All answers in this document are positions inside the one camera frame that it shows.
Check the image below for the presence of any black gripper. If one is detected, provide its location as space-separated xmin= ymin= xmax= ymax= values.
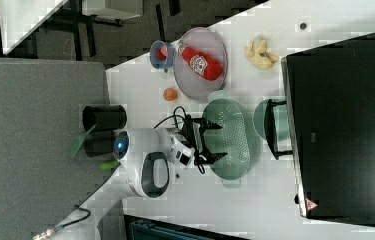
xmin=181 ymin=114 xmax=227 ymax=167

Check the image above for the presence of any green plastic strainer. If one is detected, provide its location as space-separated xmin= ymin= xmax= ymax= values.
xmin=202 ymin=90 xmax=251 ymax=188

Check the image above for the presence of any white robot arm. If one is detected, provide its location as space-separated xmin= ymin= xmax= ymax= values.
xmin=33 ymin=115 xmax=226 ymax=240

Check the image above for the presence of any grey round plate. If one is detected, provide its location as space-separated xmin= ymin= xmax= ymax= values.
xmin=173 ymin=27 xmax=228 ymax=101

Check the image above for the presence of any orange ball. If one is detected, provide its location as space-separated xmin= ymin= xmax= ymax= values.
xmin=163 ymin=88 xmax=178 ymax=101

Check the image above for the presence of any red ketchup bottle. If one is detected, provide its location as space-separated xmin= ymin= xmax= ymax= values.
xmin=178 ymin=44 xmax=223 ymax=81

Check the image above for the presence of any green mug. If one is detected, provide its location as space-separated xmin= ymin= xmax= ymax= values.
xmin=253 ymin=99 xmax=290 ymax=141

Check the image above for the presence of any blue bowl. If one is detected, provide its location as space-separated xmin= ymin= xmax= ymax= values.
xmin=149 ymin=40 xmax=175 ymax=70

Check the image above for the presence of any red strawberry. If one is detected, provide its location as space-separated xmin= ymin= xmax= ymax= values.
xmin=156 ymin=50 xmax=166 ymax=61

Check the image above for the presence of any yellow plush toy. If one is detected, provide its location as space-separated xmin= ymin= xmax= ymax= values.
xmin=244 ymin=40 xmax=279 ymax=70

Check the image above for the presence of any pink strawberry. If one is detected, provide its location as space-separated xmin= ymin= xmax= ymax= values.
xmin=160 ymin=46 xmax=168 ymax=57

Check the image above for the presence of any black cylindrical holder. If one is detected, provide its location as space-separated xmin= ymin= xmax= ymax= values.
xmin=82 ymin=105 xmax=127 ymax=132

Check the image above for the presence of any teal storage crate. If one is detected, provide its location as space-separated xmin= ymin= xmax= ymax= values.
xmin=124 ymin=215 xmax=246 ymax=240

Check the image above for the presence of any green slotted spatula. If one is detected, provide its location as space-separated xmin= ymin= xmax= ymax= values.
xmin=67 ymin=125 xmax=95 ymax=159

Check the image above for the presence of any black toaster oven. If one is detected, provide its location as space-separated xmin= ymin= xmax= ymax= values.
xmin=264 ymin=32 xmax=375 ymax=227

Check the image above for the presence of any grey partition panel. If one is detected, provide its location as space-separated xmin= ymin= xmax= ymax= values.
xmin=0 ymin=58 xmax=109 ymax=240

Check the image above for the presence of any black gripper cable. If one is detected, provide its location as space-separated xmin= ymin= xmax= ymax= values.
xmin=153 ymin=105 xmax=193 ymax=131

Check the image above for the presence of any black base cable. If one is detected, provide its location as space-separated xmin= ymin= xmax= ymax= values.
xmin=33 ymin=204 xmax=93 ymax=240

